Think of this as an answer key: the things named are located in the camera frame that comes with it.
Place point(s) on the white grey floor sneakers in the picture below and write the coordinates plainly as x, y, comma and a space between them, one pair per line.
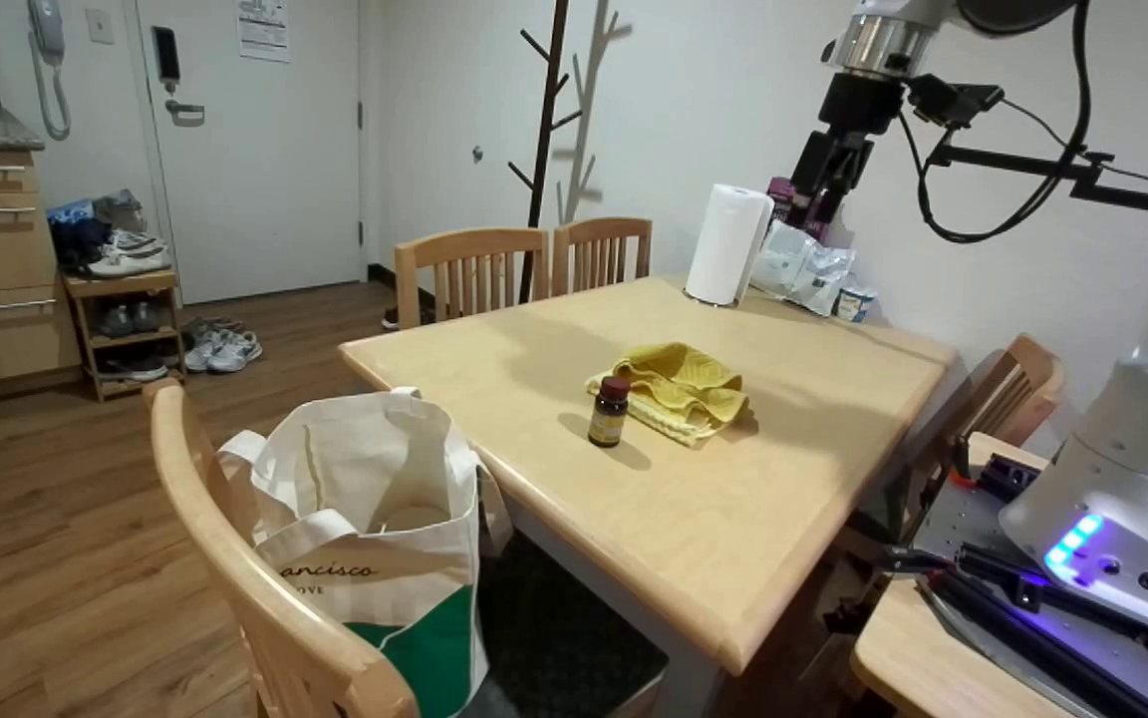
222, 348

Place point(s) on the wooden slat back chair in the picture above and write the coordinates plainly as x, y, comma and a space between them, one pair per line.
468, 273
601, 251

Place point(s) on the dark blue shoes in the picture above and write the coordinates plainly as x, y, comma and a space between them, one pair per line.
78, 239

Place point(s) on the white door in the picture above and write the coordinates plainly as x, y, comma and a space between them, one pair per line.
270, 173

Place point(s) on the light wood cabinet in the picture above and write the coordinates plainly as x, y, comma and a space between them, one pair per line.
9, 265

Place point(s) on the dark red bottle cap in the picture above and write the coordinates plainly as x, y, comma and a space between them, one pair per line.
617, 382

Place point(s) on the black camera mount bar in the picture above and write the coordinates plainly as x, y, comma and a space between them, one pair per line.
1106, 183

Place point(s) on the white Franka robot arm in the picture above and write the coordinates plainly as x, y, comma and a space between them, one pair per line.
1134, 442

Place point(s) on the wooden chair beside robot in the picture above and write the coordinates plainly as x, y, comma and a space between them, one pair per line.
997, 392

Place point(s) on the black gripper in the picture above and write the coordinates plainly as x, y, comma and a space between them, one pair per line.
856, 107

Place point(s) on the dark wooden coat rack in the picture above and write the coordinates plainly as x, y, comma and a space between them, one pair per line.
543, 147

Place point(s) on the yellow folded cloth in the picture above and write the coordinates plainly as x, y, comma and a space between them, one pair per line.
688, 385

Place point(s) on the wooden shoe rack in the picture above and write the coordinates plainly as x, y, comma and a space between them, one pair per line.
123, 286

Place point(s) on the wooden robot side table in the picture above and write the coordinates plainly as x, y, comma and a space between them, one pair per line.
917, 663

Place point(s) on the white paper towel roll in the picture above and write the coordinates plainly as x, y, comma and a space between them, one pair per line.
729, 245

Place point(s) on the clear plastic bag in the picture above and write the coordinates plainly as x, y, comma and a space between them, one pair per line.
800, 265

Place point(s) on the white and green tote bag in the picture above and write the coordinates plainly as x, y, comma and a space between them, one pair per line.
359, 522

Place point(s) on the small brown glass bottle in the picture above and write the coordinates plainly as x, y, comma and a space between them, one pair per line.
606, 421

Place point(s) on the wooden chair with tote bag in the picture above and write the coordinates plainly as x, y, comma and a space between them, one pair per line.
249, 571

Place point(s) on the white wall phone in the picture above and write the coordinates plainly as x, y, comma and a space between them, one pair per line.
48, 42

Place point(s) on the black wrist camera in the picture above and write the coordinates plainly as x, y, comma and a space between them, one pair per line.
953, 103

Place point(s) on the white sneakers pair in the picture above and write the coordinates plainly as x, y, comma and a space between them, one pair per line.
131, 256

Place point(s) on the grey metal mounting plate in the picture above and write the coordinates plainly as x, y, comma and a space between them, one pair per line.
986, 531

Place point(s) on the black orange clamp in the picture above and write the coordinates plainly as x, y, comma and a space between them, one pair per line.
947, 571

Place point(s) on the white paper notice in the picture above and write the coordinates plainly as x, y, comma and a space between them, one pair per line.
264, 29

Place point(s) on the white light switch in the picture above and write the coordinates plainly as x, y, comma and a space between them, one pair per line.
99, 25

